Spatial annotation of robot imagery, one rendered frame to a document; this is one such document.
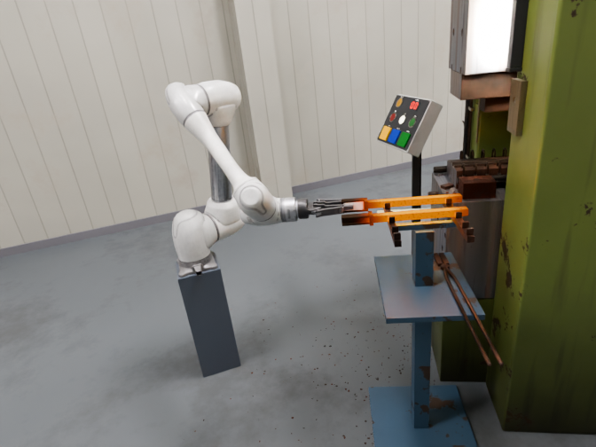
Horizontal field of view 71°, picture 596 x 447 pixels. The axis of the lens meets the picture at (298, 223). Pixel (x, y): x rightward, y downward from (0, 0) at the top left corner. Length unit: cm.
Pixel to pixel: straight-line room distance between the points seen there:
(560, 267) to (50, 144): 389
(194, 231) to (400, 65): 344
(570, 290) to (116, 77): 367
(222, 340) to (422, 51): 379
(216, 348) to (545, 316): 148
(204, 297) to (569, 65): 166
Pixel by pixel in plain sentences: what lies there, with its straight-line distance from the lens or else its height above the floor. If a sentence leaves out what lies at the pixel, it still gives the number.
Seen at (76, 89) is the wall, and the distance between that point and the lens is 420.
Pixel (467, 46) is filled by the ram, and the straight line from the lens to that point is 168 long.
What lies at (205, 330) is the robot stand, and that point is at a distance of 217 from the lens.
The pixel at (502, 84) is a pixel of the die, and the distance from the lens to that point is 178.
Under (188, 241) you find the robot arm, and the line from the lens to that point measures 195.
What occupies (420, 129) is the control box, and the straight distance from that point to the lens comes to 223.
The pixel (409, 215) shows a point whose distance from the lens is 140.
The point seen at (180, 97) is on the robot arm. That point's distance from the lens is 173.
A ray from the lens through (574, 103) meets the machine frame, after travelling 142.
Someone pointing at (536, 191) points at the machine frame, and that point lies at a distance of 147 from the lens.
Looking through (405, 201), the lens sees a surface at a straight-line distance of 151.
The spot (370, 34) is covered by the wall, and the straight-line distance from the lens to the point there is 468.
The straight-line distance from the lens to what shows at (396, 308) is 141.
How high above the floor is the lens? 156
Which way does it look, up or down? 24 degrees down
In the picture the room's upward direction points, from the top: 7 degrees counter-clockwise
